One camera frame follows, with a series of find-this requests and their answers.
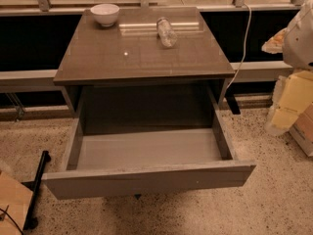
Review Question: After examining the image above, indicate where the grey top drawer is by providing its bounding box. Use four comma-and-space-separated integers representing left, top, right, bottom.
41, 81, 257, 201

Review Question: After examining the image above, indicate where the black metal stand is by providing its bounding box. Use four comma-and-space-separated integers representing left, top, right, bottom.
22, 150, 51, 230

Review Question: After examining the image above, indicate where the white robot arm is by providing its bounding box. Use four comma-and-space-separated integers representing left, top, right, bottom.
261, 0, 313, 136

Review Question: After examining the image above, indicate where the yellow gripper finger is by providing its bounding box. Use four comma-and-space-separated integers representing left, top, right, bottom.
265, 70, 313, 136

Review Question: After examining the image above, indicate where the white ceramic bowl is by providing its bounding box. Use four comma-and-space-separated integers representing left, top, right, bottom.
90, 4, 119, 26

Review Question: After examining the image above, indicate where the cardboard box right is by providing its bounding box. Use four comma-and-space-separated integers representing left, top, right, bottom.
290, 104, 313, 157

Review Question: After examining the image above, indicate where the cardboard box left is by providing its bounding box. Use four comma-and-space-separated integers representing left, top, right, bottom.
0, 171, 31, 235

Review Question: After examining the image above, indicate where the grey drawer cabinet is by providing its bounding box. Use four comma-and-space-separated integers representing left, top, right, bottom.
54, 7, 234, 127

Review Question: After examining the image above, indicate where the cardboard box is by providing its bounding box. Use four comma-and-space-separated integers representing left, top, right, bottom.
290, 104, 313, 157
0, 171, 31, 235

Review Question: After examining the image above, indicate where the black cable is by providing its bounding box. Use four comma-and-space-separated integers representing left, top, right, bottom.
0, 205, 25, 235

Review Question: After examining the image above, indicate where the white cable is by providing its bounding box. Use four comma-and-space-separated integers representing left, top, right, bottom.
226, 3, 253, 90

